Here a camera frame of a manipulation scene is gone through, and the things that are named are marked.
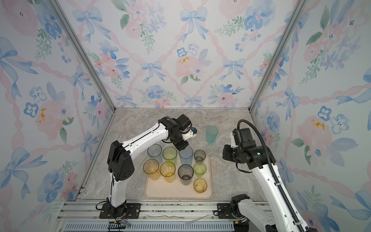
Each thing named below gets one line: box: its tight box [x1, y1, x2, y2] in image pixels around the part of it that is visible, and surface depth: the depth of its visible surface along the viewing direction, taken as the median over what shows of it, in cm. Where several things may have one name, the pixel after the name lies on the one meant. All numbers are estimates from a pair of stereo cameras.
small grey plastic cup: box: [193, 149, 207, 163], surface depth 90 cm
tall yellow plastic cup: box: [159, 161, 177, 184], surface depth 78 cm
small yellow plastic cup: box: [193, 177, 208, 193], surface depth 83 cm
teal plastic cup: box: [205, 125, 219, 144], surface depth 95 cm
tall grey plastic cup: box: [177, 163, 195, 187], surface depth 78 cm
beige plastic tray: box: [144, 155, 213, 200], surface depth 83 cm
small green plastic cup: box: [193, 162, 207, 178], surface depth 86 cm
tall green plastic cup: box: [162, 146, 178, 164], surface depth 82 cm
